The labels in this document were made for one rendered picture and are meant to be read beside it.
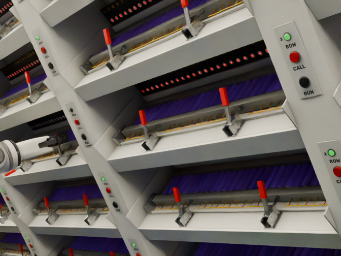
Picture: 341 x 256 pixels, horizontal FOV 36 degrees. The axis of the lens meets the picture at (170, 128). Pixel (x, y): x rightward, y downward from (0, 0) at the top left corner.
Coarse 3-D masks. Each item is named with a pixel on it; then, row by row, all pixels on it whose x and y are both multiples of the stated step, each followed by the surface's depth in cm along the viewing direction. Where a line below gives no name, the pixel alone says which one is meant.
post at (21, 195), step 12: (0, 60) 192; (0, 72) 192; (0, 84) 191; (0, 132) 189; (12, 132) 192; (24, 132) 195; (0, 180) 190; (12, 192) 188; (24, 192) 191; (36, 192) 194; (24, 204) 191; (24, 228) 193; (36, 240) 192; (48, 240) 195; (48, 252) 194
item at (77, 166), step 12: (36, 132) 192; (72, 156) 154; (84, 156) 140; (36, 168) 169; (48, 168) 160; (60, 168) 153; (72, 168) 148; (84, 168) 144; (12, 180) 184; (24, 180) 177; (36, 180) 171; (48, 180) 166
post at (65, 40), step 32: (96, 0) 138; (64, 32) 131; (96, 32) 137; (64, 64) 130; (64, 96) 134; (128, 96) 141; (96, 128) 133; (96, 160) 136; (128, 192) 136; (128, 224) 139
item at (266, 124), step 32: (192, 64) 119; (224, 64) 114; (256, 64) 108; (160, 96) 135; (192, 96) 123; (224, 96) 99; (256, 96) 100; (128, 128) 133; (160, 128) 123; (192, 128) 112; (224, 128) 100; (256, 128) 96; (288, 128) 89; (128, 160) 127; (160, 160) 118; (192, 160) 111
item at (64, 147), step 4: (72, 140) 157; (76, 140) 155; (64, 144) 159; (68, 144) 157; (72, 144) 155; (76, 144) 154; (56, 148) 163; (64, 148) 160; (72, 148) 157; (76, 148) 153; (52, 152) 166; (56, 152) 165; (40, 156) 172; (44, 156) 169; (48, 156) 166
